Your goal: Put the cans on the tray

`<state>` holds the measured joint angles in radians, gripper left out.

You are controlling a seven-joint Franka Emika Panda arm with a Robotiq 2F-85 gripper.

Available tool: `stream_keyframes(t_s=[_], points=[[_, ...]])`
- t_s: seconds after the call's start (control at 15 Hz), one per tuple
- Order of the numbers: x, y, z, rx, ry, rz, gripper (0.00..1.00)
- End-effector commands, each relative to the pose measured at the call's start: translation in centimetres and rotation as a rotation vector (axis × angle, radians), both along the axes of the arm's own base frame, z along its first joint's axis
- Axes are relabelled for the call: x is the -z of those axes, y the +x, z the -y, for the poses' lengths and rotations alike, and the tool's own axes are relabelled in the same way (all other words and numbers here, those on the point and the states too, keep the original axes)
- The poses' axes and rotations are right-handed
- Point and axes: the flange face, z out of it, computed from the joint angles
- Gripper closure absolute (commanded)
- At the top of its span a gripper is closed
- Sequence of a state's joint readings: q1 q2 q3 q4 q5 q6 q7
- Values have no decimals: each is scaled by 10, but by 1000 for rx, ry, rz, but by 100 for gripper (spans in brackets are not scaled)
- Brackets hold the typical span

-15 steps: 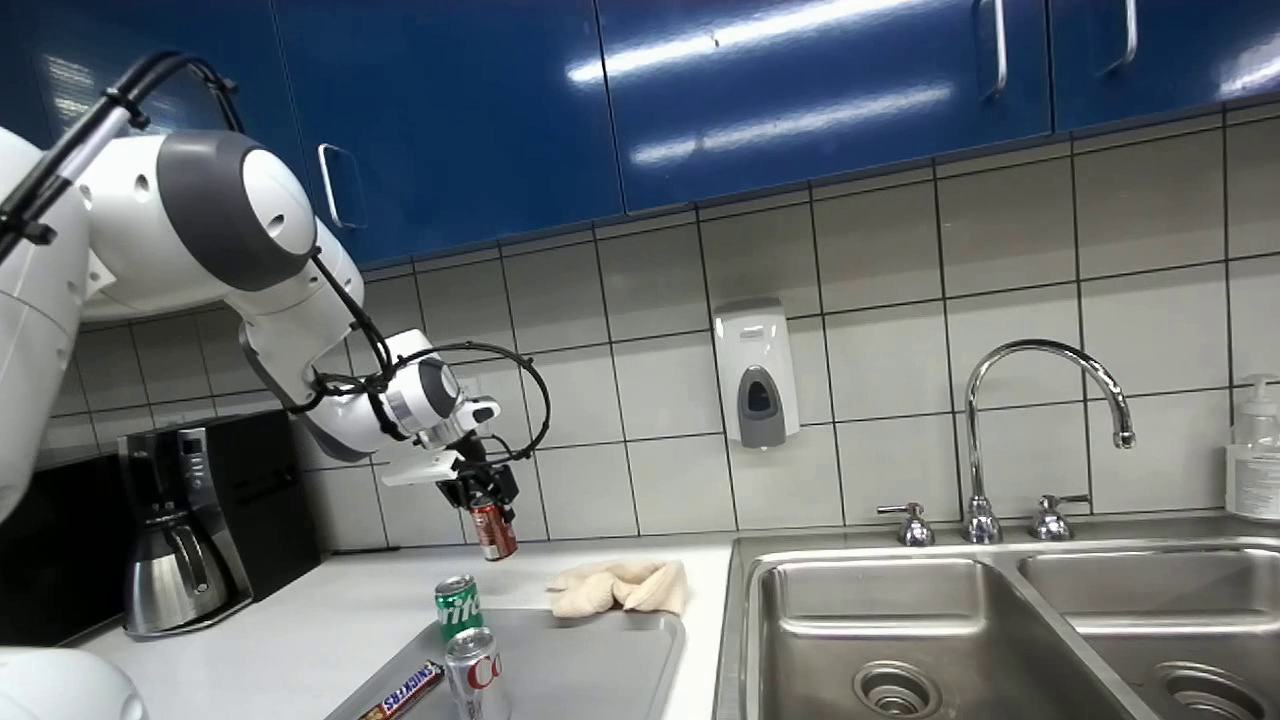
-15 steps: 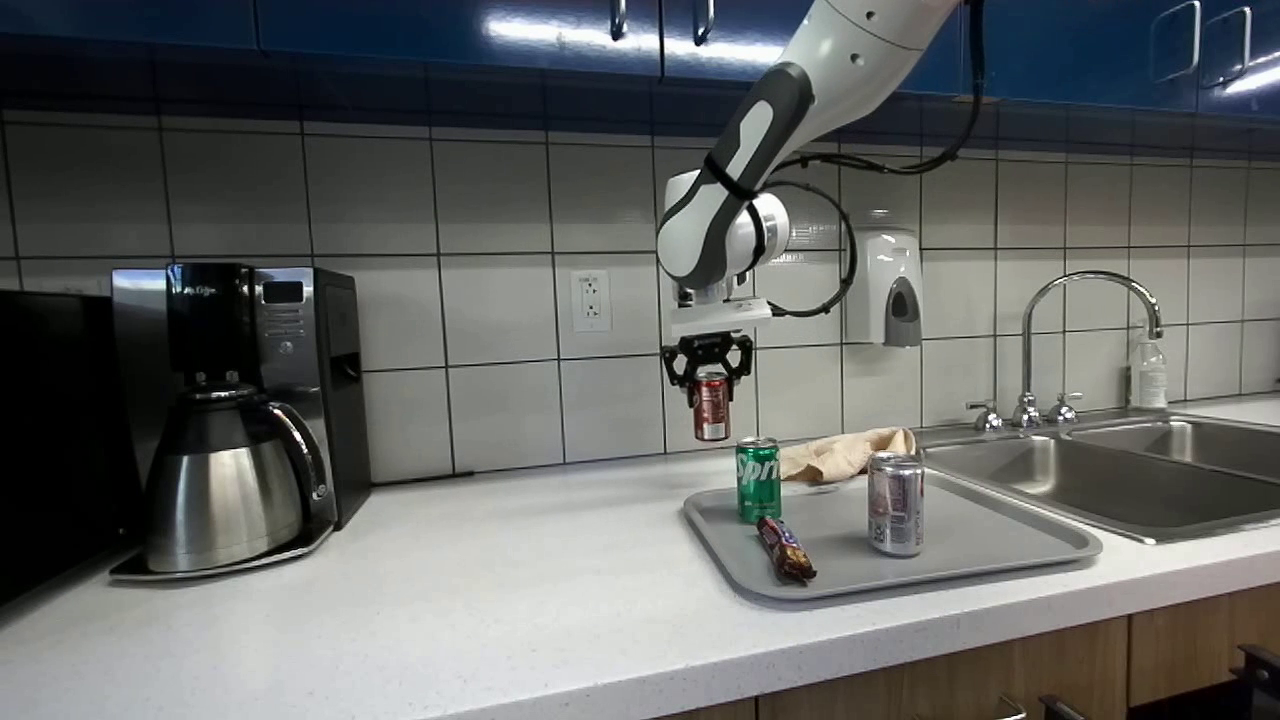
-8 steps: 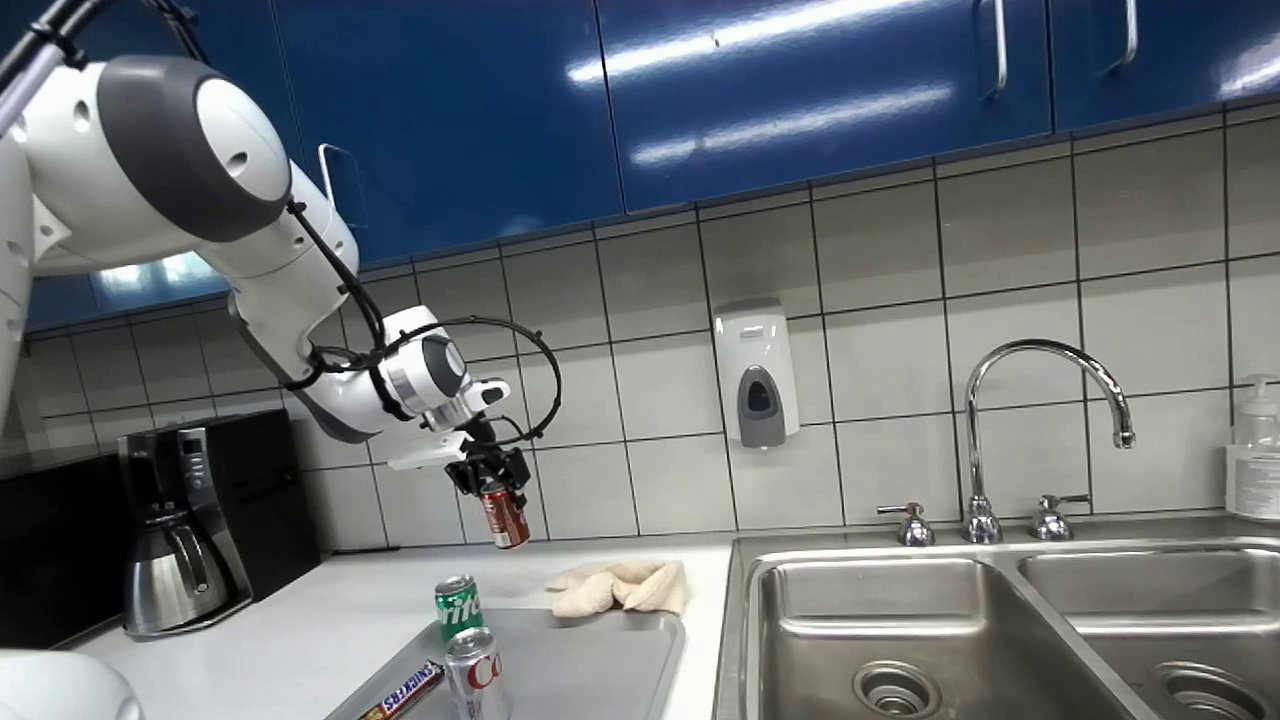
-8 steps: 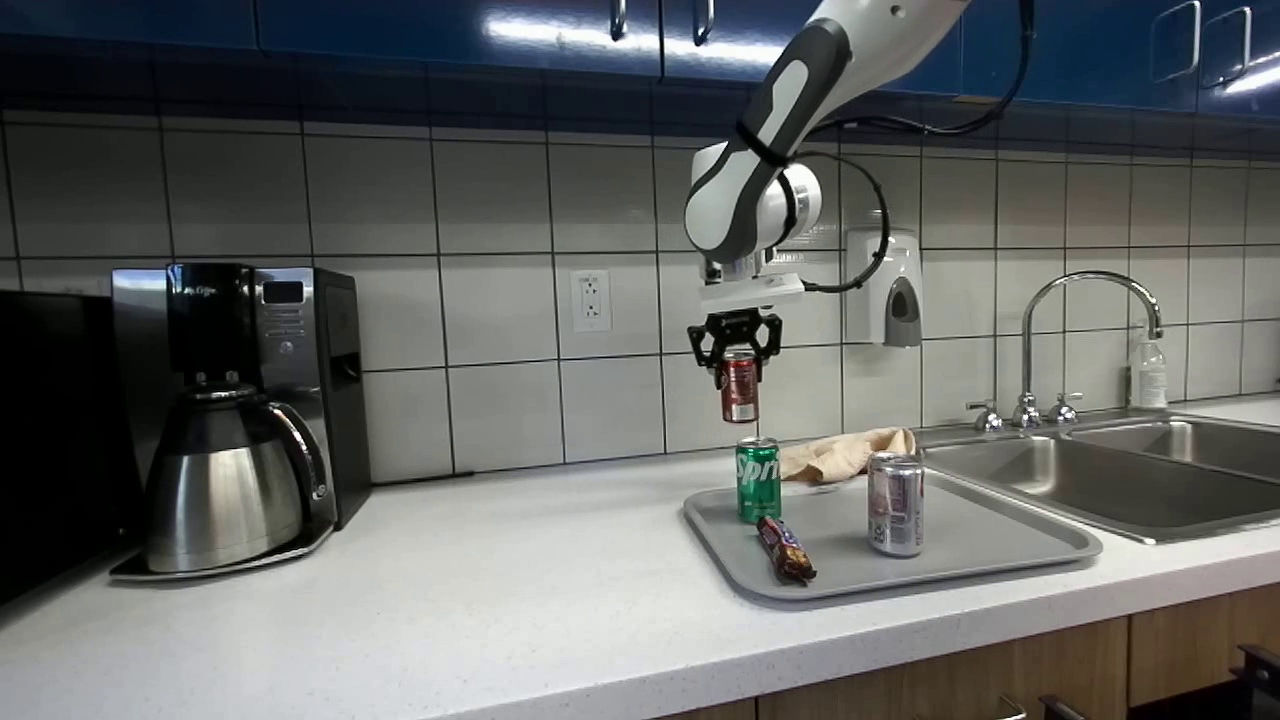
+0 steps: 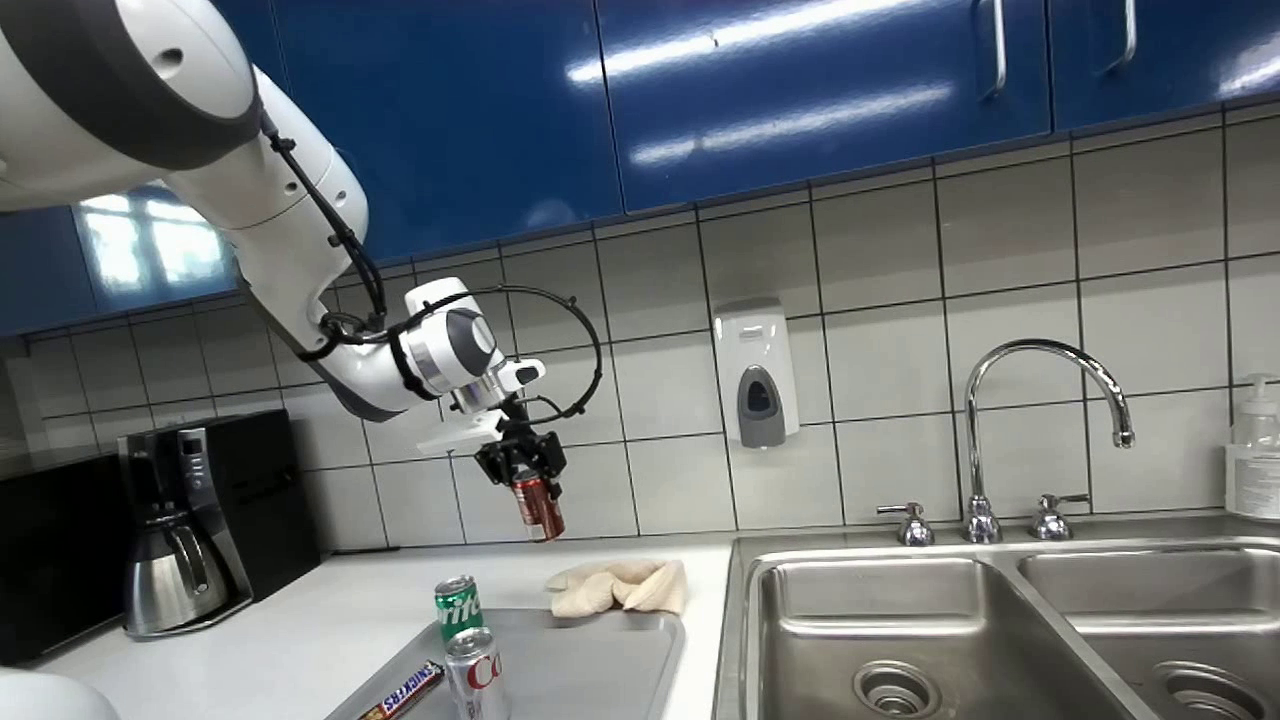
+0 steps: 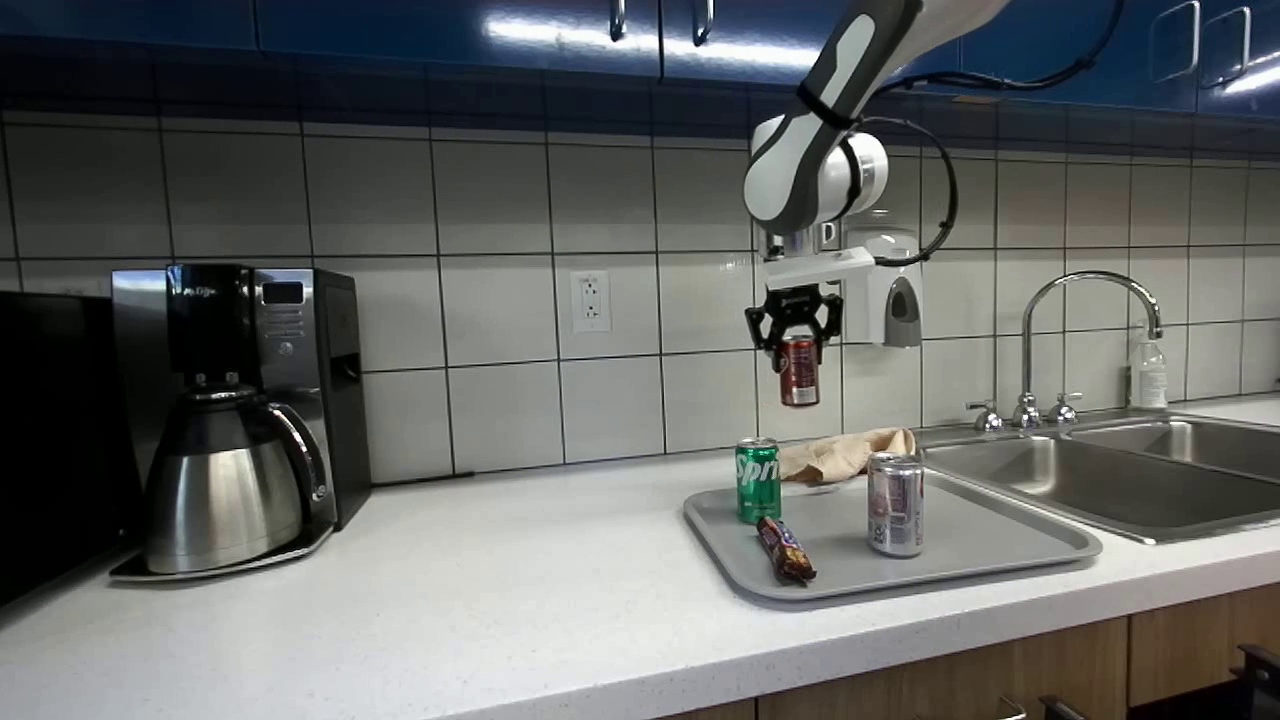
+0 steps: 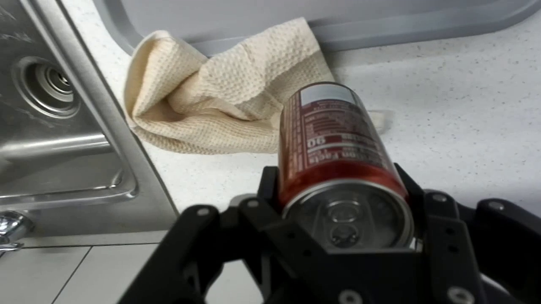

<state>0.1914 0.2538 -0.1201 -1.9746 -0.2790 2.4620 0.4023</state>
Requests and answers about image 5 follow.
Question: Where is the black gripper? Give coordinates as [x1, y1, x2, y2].
[474, 399, 574, 507]

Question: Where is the red soda can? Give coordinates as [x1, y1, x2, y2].
[512, 466, 568, 544]

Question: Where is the green soda can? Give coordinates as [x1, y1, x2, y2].
[433, 572, 494, 661]

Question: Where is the silver soda can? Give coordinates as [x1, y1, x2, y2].
[446, 634, 512, 720]

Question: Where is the beige waffle cloth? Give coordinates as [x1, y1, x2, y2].
[543, 557, 691, 625]

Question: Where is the brown candy bar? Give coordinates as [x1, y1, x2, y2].
[357, 655, 447, 720]

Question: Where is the black coffee maker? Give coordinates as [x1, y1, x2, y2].
[121, 408, 337, 641]

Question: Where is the steel coffee carafe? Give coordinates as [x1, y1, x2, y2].
[130, 502, 234, 641]

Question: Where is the blue cabinet door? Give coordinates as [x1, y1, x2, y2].
[593, 0, 1057, 223]
[253, 0, 622, 281]
[0, 0, 312, 338]
[1039, 0, 1280, 141]

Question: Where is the stainless steel double sink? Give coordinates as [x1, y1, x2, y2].
[712, 532, 1280, 720]

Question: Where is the chrome gooseneck faucet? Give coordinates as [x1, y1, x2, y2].
[961, 337, 1139, 544]

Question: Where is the black microwave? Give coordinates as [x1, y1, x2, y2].
[0, 450, 146, 662]

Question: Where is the white rounded object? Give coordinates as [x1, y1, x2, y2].
[0, 662, 121, 720]

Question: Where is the clear soap bottle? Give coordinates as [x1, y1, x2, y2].
[1220, 376, 1280, 523]

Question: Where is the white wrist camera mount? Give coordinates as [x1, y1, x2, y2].
[411, 394, 512, 461]

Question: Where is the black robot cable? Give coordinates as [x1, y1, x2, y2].
[255, 116, 609, 431]

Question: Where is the white wall soap dispenser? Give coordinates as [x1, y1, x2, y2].
[712, 306, 806, 450]

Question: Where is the chrome faucet handle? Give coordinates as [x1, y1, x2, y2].
[1030, 490, 1096, 544]
[877, 498, 941, 549]

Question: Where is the silver cabinet handle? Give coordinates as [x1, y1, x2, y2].
[984, 0, 1017, 95]
[1096, 0, 1145, 81]

